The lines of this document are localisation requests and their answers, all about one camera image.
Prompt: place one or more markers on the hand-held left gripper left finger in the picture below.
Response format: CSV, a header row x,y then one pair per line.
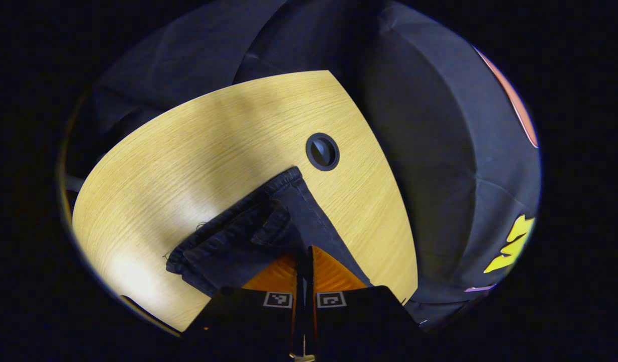
x,y
238,317

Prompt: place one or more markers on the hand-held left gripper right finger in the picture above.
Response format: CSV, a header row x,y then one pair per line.
x,y
359,317

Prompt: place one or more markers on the dark jeans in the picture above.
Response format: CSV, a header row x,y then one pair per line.
x,y
248,236

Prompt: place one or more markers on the black backdrop cloth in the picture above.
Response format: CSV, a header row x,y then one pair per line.
x,y
429,151

